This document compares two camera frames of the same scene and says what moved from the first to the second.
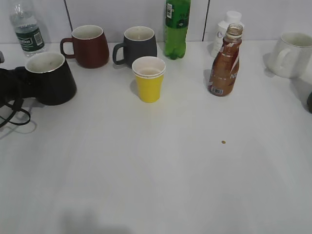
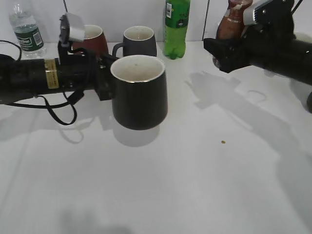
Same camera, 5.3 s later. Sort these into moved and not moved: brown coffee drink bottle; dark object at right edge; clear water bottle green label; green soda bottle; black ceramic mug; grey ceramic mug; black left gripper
Moved: black left gripper; brown coffee drink bottle; black ceramic mug
Not moved: clear water bottle green label; dark object at right edge; grey ceramic mug; green soda bottle
